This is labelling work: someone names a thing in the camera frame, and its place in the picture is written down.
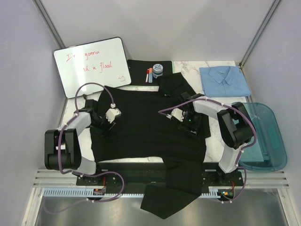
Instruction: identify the white dry erase board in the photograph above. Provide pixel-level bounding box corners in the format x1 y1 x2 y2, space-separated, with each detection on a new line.
53 37 132 99

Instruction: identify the black long sleeve shirt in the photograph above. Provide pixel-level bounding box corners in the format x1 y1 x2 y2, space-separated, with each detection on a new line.
90 73 211 219

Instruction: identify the teal transparent plastic bin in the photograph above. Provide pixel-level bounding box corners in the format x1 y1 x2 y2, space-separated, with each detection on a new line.
239 103 287 172

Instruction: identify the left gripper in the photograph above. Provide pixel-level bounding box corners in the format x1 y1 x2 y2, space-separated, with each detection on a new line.
89 113 116 138

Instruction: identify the red marker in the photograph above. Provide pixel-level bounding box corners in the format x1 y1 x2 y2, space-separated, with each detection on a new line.
145 69 149 83

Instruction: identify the aluminium rail frame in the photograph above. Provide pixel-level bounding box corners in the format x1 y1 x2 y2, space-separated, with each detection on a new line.
33 169 289 189

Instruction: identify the light blue cable duct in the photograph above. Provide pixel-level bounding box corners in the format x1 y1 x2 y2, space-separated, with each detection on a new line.
43 188 233 198

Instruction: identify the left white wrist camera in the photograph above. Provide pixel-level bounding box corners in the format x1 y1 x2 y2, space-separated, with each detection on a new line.
105 104 121 124

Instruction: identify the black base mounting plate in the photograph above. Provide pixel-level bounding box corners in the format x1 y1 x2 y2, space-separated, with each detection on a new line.
72 160 244 194

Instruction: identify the black mat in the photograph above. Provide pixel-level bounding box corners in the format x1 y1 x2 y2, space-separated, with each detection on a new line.
127 59 173 86

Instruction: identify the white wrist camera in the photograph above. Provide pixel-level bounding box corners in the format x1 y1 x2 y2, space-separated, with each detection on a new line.
166 108 184 122
105 104 121 124

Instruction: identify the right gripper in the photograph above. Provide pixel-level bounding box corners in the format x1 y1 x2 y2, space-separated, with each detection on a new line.
178 111 203 137

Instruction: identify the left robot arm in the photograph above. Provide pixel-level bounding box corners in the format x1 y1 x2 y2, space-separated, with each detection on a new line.
44 99 121 185

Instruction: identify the blue lidded jar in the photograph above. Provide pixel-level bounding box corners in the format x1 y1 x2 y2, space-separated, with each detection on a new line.
152 64 164 79

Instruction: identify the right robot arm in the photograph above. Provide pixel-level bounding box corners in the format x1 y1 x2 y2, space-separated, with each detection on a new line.
178 92 256 186

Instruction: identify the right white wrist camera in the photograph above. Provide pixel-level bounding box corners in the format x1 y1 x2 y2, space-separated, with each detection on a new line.
166 108 184 122

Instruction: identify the folded blue shirt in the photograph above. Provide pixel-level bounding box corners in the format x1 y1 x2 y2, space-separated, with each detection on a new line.
199 66 251 97

